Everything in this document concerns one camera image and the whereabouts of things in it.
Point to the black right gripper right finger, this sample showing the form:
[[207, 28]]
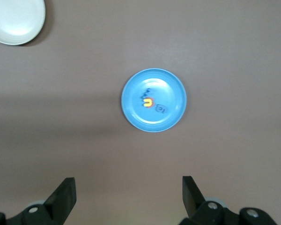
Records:
[[193, 201]]

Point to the blue plate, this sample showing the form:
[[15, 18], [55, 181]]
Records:
[[168, 117]]

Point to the blue small letter m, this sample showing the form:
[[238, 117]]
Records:
[[145, 93]]

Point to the red small letter w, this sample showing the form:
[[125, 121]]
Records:
[[153, 102]]

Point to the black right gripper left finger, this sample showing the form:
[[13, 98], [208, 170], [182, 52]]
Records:
[[61, 201]]

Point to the beige plate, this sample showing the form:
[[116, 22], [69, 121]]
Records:
[[14, 21]]

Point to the yellow small letter u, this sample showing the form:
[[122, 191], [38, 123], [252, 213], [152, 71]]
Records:
[[150, 102]]

